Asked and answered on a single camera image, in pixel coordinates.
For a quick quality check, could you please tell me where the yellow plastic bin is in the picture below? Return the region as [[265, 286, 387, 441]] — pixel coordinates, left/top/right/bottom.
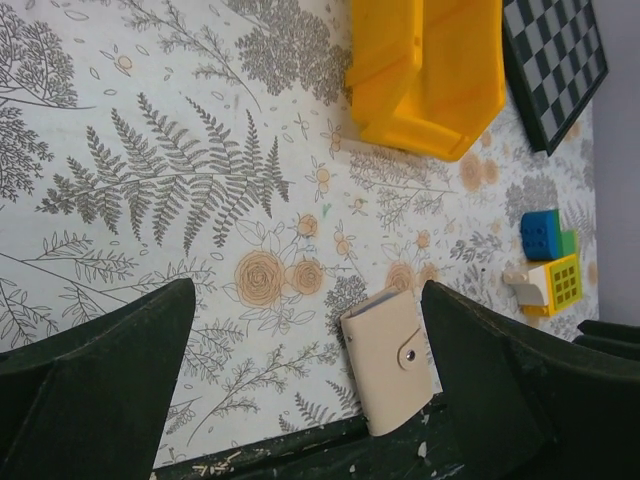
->
[[345, 0, 506, 162]]

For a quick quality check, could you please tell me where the black silver chessboard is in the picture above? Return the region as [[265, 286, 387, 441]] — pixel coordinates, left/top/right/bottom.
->
[[502, 0, 608, 154]]

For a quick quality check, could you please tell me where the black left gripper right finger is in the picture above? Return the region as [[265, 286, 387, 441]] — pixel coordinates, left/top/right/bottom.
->
[[421, 281, 639, 479]]

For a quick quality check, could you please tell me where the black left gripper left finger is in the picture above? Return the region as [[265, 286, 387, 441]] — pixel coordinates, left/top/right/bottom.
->
[[1, 279, 196, 479]]

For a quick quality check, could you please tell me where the floral patterned table mat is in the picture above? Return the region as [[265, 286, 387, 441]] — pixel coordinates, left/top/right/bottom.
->
[[1, 1, 598, 468]]

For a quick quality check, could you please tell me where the colourful toy block cluster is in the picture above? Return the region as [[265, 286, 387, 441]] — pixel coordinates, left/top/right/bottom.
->
[[502, 209, 583, 322]]

